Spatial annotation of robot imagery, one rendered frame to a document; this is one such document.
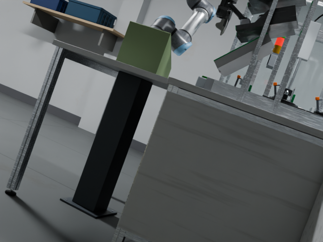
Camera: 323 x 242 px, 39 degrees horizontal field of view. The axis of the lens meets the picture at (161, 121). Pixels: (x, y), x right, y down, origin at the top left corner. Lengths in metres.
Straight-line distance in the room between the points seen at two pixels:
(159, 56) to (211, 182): 0.92
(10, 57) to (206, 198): 5.94
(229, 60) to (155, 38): 0.57
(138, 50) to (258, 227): 1.23
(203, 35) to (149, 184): 4.25
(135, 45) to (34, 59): 4.71
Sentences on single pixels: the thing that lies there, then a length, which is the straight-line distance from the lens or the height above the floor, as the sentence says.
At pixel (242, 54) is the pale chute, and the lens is 2.19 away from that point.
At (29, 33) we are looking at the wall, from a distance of 7.42.
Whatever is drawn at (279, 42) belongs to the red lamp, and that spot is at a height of 1.33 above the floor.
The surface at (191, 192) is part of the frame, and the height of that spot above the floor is 0.43.
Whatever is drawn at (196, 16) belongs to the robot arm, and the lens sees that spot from 3.01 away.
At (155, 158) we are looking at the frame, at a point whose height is 0.51.
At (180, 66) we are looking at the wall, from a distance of 6.05.
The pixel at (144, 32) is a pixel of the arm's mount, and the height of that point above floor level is 1.08.
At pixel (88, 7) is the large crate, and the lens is 6.17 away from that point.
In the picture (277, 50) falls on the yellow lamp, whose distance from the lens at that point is 2.86.
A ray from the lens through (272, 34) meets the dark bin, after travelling 2.41.
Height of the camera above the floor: 0.75
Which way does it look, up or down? 3 degrees down
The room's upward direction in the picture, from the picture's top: 20 degrees clockwise
